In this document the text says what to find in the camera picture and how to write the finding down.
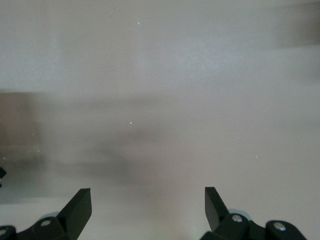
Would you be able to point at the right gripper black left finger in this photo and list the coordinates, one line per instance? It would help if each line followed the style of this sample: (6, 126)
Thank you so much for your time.
(75, 212)

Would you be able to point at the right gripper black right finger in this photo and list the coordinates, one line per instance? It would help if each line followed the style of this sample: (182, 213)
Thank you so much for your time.
(215, 210)

